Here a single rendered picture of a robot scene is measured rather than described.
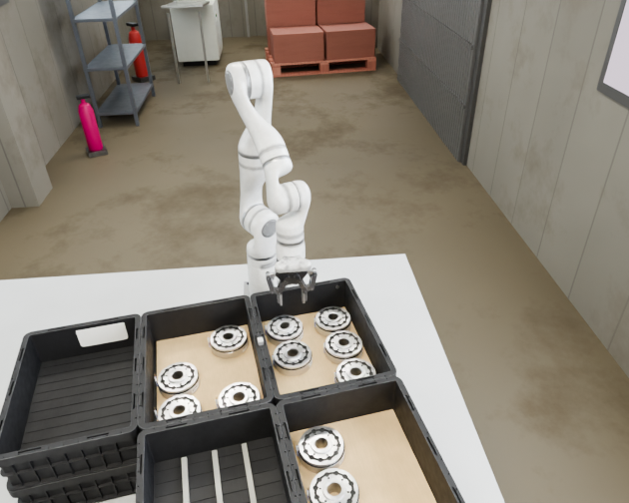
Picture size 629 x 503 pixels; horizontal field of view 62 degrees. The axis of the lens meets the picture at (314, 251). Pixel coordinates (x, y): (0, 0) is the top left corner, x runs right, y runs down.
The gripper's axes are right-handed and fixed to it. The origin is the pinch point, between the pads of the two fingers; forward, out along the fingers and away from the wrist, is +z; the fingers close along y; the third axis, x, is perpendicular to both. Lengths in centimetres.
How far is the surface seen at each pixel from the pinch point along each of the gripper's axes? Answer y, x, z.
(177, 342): 33.0, -1.6, 13.9
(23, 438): 66, 25, 15
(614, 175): -158, -89, 16
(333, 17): -110, -604, 34
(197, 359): 27.0, 6.0, 13.8
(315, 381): -4.1, 18.5, 13.2
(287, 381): 3.4, 17.4, 13.4
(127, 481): 42, 35, 21
